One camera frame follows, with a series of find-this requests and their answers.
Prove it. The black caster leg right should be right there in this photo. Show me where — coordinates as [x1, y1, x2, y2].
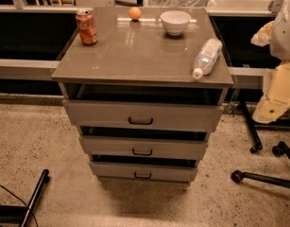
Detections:
[272, 141, 290, 161]

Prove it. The black chair base leg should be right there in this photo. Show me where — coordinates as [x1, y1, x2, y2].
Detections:
[230, 170, 290, 189]

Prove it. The black cable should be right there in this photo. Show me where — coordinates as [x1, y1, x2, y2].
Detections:
[0, 180, 40, 227]

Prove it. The grey bottom drawer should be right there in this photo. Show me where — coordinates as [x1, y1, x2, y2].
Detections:
[90, 162, 197, 183]

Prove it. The grey drawer cabinet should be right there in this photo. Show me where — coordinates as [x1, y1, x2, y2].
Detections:
[51, 6, 234, 187]

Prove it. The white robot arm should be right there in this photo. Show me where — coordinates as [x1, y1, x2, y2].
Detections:
[250, 0, 290, 124]

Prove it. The white bowl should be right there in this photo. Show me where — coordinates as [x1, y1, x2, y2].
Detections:
[161, 10, 191, 36]

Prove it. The black caster leg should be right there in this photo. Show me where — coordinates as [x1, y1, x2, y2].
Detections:
[272, 141, 290, 161]
[240, 100, 263, 153]

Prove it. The grey top drawer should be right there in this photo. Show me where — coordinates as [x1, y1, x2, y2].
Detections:
[63, 99, 223, 132]

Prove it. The red soda can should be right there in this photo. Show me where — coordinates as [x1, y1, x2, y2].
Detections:
[76, 9, 97, 45]

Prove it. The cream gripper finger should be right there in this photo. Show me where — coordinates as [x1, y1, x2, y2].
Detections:
[252, 62, 290, 124]
[250, 21, 274, 46]

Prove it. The clear plastic water bottle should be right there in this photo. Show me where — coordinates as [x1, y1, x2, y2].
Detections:
[192, 38, 222, 80]

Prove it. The black stand leg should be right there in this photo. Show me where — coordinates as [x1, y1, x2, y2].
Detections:
[19, 169, 50, 227]

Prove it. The grey middle drawer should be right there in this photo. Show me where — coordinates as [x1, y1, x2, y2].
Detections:
[79, 136, 207, 160]

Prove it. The orange ball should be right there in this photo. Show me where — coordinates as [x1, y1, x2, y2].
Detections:
[128, 7, 142, 21]

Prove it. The grey drawer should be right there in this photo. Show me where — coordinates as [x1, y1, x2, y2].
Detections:
[90, 162, 197, 183]
[79, 136, 207, 160]
[63, 99, 223, 132]

